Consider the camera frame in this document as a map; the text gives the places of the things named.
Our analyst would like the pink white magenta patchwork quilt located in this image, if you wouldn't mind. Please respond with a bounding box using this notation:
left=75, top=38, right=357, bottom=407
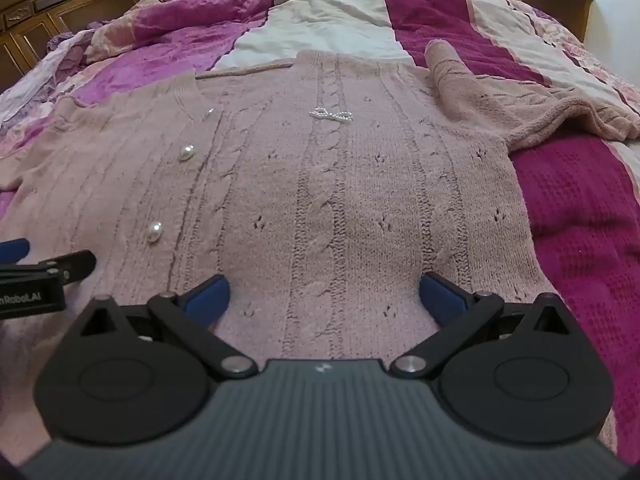
left=0, top=0, right=640, bottom=466

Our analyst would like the pink cable knit sweater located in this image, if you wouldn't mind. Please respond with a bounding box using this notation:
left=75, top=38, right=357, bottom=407
left=0, top=37, right=640, bottom=468

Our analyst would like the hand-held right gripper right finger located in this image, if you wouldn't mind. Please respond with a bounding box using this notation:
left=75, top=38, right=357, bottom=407
left=390, top=271, right=574, bottom=380

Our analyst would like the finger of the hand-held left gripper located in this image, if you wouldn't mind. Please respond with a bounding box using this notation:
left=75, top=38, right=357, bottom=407
left=0, top=249, right=97, bottom=286
left=0, top=238, right=32, bottom=264

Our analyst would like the dark carved wooden cabinet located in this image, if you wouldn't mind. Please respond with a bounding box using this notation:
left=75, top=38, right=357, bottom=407
left=0, top=0, right=139, bottom=95

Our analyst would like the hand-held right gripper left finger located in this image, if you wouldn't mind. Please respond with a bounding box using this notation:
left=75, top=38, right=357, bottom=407
left=77, top=274, right=259, bottom=380

